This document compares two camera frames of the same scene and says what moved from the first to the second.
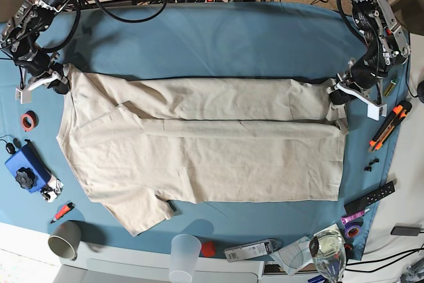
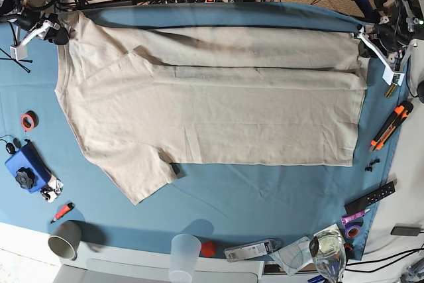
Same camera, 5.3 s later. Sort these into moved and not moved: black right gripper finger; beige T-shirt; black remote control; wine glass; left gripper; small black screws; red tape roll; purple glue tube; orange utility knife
Moved: beige T-shirt; black right gripper finger; left gripper
Not moved: wine glass; purple glue tube; small black screws; red tape roll; black remote control; orange utility knife
